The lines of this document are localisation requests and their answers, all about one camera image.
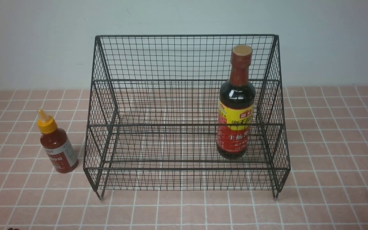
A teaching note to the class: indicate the black wire mesh rack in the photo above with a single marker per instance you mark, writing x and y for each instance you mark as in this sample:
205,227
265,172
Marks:
153,115

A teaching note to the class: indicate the chili sauce bottle yellow cap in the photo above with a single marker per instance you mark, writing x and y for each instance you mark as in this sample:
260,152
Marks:
56,144

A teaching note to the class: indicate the soy sauce bottle red label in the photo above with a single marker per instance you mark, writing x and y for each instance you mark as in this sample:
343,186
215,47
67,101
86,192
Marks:
236,106

